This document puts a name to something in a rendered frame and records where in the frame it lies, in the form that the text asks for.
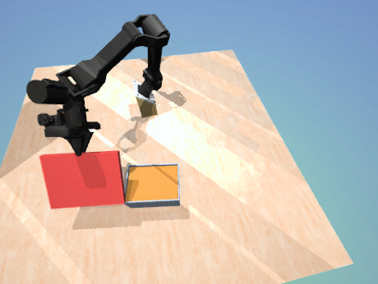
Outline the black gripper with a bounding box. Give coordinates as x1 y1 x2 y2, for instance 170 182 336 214
44 105 100 156

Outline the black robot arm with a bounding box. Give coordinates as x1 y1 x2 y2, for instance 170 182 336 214
26 14 170 128

